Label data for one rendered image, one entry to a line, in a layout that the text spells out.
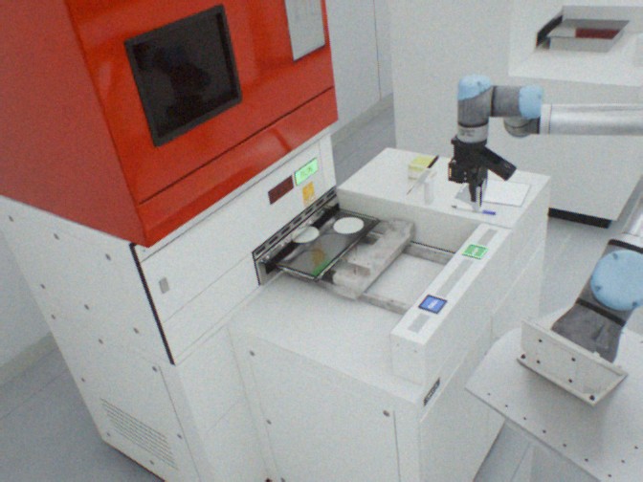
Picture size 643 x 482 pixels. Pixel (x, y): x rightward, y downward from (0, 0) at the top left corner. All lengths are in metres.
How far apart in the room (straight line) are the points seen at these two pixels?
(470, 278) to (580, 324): 0.31
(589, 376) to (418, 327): 0.39
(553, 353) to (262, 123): 0.94
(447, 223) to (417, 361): 0.58
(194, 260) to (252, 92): 0.47
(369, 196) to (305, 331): 0.56
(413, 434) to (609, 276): 0.62
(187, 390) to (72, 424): 1.20
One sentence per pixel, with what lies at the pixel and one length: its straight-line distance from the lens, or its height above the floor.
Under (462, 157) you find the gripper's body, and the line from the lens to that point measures 1.62.
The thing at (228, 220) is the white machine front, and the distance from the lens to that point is 1.73.
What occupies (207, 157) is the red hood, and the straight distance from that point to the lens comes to 1.56.
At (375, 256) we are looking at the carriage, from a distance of 1.91.
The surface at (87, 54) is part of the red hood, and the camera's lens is 1.33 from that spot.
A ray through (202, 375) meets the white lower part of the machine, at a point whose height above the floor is 0.72.
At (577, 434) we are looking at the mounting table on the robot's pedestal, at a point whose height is 0.82.
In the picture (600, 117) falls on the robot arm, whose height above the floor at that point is 1.34.
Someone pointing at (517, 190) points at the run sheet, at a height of 0.97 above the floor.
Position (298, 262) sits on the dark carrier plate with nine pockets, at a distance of 1.89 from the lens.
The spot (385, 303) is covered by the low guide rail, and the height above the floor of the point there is 0.84.
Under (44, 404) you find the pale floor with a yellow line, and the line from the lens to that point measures 3.14.
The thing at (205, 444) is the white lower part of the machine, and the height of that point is 0.49.
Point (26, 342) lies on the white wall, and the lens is 3.33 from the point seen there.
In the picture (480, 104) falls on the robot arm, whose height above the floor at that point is 1.41.
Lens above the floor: 1.98
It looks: 33 degrees down
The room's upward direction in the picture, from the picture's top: 8 degrees counter-clockwise
